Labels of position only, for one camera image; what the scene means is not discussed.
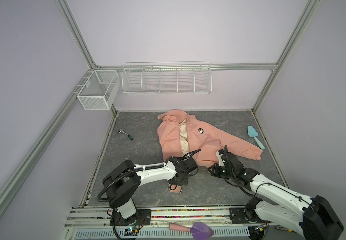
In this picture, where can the pink zip jacket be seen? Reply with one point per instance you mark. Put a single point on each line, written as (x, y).
(181, 133)

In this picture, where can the small green-handled screwdriver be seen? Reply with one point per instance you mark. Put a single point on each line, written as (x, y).
(121, 131)

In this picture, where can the yellow-handled pliers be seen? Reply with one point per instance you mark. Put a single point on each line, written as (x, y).
(284, 229)

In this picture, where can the white mesh box basket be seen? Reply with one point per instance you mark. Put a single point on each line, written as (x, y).
(99, 90)

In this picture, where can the white wire shelf basket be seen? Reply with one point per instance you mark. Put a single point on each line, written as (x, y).
(167, 78)

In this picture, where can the teal plastic trowel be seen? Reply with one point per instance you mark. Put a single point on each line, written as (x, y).
(254, 134)

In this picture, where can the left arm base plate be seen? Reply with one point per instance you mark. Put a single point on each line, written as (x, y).
(142, 217)

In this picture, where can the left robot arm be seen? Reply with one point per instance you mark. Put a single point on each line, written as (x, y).
(121, 184)

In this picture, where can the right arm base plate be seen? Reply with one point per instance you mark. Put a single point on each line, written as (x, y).
(239, 215)

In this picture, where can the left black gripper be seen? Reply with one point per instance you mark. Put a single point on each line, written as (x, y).
(185, 182)

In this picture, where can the purple pink-handled scoop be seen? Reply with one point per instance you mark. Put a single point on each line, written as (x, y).
(199, 231)

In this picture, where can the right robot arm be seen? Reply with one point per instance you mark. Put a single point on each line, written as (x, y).
(312, 217)

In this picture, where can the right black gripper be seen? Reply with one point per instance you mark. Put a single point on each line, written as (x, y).
(214, 171)

